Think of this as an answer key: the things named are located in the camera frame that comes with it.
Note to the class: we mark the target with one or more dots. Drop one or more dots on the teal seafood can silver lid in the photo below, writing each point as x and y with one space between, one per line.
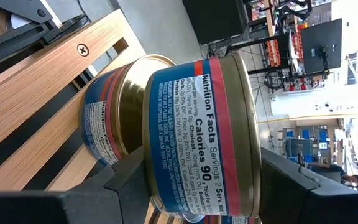
228 220

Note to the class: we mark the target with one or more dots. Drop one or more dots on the person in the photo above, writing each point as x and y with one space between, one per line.
351 180

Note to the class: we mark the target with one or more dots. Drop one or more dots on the wooden slatted shelf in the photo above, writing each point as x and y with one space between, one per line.
26 93

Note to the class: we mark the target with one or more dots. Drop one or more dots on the black aluminium table frame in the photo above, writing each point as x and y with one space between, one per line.
11 37

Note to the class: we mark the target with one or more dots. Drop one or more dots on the white pillar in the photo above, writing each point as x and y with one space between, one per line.
291 105

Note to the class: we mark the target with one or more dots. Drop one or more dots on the Wild Planet can gold lid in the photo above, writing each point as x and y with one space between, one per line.
104 124

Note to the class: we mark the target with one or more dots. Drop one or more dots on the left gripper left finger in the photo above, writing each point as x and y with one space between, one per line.
57 208

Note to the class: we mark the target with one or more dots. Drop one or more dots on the large black box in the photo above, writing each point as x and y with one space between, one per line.
216 21

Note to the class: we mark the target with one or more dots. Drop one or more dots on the black monitor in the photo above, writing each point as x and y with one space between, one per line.
322 37

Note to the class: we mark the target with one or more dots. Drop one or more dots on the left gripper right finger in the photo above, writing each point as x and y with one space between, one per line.
306 208

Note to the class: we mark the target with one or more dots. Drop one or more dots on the gold-lidded seafood can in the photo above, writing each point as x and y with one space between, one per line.
197 124

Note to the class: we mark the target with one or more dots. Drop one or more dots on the storage rack with bins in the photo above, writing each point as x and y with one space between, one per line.
304 134

